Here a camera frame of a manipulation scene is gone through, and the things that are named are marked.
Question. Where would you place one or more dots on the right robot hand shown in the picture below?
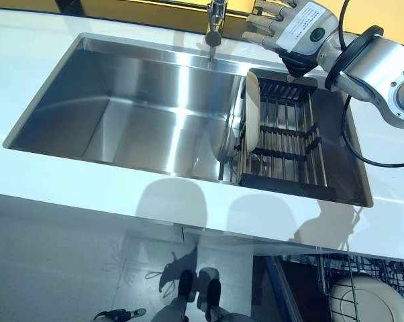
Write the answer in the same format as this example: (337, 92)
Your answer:
(302, 33)

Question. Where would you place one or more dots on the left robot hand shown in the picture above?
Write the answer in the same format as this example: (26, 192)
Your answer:
(118, 315)

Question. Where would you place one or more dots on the cream deep plate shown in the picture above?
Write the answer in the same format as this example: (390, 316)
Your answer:
(373, 302)

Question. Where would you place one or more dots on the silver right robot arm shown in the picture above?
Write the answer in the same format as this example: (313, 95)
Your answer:
(373, 67)

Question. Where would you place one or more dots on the chrome gooseneck faucet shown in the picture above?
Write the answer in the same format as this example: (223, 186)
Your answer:
(215, 20)

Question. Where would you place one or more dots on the black sink dish rack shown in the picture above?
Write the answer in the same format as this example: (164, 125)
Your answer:
(289, 188)

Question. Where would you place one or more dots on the stainless steel sink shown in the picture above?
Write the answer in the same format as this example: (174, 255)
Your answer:
(138, 117)

